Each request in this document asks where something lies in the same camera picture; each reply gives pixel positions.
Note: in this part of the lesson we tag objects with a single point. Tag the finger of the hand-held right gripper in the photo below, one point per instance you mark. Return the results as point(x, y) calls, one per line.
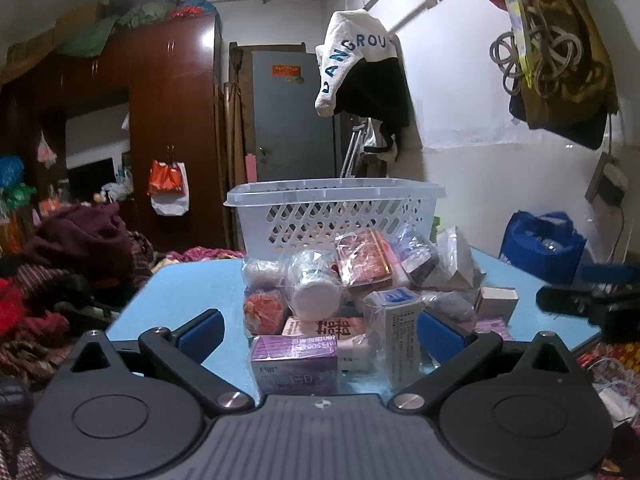
point(612, 273)
point(565, 301)

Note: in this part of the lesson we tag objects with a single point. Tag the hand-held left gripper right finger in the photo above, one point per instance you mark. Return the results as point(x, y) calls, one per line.
point(440, 334)

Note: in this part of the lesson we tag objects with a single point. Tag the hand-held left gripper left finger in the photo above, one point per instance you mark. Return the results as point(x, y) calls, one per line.
point(202, 335)

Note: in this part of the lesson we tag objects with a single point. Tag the white bottle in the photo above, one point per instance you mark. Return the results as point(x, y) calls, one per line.
point(315, 290)

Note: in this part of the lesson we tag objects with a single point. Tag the white plastic basket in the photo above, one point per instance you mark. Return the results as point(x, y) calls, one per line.
point(300, 220)

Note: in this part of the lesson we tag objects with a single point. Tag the grey bagged item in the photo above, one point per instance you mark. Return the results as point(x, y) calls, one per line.
point(447, 305)

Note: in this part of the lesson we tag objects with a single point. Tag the white blue medicine box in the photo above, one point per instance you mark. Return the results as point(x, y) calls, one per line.
point(397, 330)

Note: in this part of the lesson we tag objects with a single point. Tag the small purple white box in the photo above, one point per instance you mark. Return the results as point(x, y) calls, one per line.
point(492, 331)

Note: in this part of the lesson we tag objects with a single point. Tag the blue fabric bag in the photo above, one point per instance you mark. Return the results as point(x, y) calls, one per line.
point(545, 250)

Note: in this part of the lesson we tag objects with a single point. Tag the white box with brown stripe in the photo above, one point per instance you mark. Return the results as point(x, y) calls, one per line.
point(497, 305)

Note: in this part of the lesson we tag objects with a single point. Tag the red round bagged item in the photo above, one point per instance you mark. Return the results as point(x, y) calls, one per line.
point(265, 310)

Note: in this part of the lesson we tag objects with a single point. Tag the bagged white carton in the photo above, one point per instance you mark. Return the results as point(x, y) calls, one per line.
point(460, 260)

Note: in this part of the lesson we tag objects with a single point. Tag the dark bagged jar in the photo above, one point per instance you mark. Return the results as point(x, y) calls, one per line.
point(417, 260)

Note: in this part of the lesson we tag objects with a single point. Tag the pale round bagged item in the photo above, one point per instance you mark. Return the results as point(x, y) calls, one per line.
point(262, 272)

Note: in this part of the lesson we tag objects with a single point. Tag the red patterned box in bag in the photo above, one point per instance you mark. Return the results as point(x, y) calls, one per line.
point(362, 260)

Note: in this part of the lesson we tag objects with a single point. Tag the pink white box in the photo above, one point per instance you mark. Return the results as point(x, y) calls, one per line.
point(325, 329)

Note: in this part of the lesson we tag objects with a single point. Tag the red orange plastic bag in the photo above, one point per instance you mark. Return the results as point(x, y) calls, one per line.
point(167, 185)

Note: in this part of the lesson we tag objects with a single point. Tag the maroon clothing pile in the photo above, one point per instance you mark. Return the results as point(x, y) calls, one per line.
point(80, 240)

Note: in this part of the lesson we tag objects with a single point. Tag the olive hanging bag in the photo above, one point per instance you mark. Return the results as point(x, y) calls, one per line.
point(580, 105)

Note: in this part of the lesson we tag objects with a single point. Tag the pink hanging bottle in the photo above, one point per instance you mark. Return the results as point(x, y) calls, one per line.
point(251, 167)

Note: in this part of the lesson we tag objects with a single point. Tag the black television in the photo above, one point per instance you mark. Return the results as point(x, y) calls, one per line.
point(90, 177)

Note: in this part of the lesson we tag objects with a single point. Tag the metal crutch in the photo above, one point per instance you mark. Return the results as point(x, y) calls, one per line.
point(352, 147)

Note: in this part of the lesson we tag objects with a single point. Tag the wooden poles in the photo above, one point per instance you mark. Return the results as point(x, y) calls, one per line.
point(232, 125)

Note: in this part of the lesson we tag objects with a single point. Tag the brown wooden wardrobe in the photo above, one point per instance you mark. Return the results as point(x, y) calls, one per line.
point(170, 110)

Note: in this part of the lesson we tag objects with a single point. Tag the grey door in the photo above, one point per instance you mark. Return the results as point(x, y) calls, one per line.
point(290, 125)

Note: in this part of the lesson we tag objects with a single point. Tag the green plastic bag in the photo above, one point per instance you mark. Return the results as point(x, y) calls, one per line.
point(17, 196)

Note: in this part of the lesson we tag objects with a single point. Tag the pink plastic bag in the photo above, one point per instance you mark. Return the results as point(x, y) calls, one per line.
point(46, 152)

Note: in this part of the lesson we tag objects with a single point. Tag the black hanging garment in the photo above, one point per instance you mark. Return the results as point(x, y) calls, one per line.
point(380, 95)

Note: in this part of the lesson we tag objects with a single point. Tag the blue plastic bag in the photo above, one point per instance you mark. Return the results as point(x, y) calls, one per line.
point(10, 172)

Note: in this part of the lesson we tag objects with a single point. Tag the white lettered cloth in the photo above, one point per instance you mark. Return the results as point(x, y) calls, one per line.
point(350, 45)

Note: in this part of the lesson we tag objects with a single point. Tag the green cloth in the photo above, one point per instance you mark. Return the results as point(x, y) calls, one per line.
point(95, 35)

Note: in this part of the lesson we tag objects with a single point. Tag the red blue bundle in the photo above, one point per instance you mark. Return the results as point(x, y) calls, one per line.
point(192, 10)

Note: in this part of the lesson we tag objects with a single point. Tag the wall socket with adapter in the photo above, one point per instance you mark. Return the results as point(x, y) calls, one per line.
point(607, 180)

